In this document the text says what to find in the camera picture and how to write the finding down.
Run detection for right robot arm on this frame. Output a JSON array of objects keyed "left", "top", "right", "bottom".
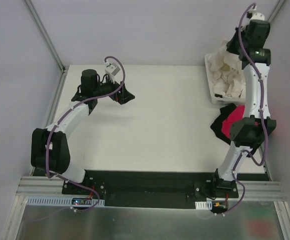
[{"left": 210, "top": 19, "right": 277, "bottom": 198}]

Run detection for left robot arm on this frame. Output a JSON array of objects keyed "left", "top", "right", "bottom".
[{"left": 31, "top": 69, "right": 135, "bottom": 195}]

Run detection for white shirts in basket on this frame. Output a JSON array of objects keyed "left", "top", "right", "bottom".
[{"left": 208, "top": 40, "right": 246, "bottom": 98}]

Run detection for white plastic laundry basket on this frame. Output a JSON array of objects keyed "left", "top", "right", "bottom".
[{"left": 205, "top": 53, "right": 245, "bottom": 105}]

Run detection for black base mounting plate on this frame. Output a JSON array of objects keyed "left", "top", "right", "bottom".
[{"left": 62, "top": 170, "right": 239, "bottom": 209}]

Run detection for pink t shirt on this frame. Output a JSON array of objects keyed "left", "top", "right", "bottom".
[{"left": 222, "top": 105, "right": 245, "bottom": 138}]

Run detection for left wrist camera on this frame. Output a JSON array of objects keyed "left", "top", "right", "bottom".
[{"left": 104, "top": 62, "right": 120, "bottom": 83}]

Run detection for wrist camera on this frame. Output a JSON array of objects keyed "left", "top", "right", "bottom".
[
  {"left": 246, "top": 6, "right": 265, "bottom": 25},
  {"left": 104, "top": 62, "right": 120, "bottom": 83}
]

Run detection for left aluminium corner post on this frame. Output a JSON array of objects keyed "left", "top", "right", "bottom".
[{"left": 22, "top": 0, "right": 66, "bottom": 73}]

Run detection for aluminium corner post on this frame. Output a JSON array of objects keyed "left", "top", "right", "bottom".
[
  {"left": 267, "top": 0, "right": 287, "bottom": 23},
  {"left": 22, "top": 0, "right": 66, "bottom": 73}
]

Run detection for aluminium frame rail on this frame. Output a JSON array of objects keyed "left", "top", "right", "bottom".
[{"left": 16, "top": 176, "right": 287, "bottom": 202}]

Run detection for white slotted cable duct left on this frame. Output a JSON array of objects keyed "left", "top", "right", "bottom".
[{"left": 27, "top": 196, "right": 105, "bottom": 208}]

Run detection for white slotted cable duct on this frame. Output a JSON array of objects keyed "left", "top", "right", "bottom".
[
  {"left": 195, "top": 200, "right": 213, "bottom": 211},
  {"left": 27, "top": 196, "right": 105, "bottom": 208}
]

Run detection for white slotted cable duct right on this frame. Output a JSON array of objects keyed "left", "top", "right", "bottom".
[{"left": 195, "top": 200, "right": 213, "bottom": 211}]

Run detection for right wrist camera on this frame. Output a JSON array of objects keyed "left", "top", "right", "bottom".
[{"left": 246, "top": 6, "right": 265, "bottom": 25}]

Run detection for right aluminium corner post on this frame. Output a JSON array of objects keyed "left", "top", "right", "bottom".
[{"left": 267, "top": 0, "right": 287, "bottom": 23}]

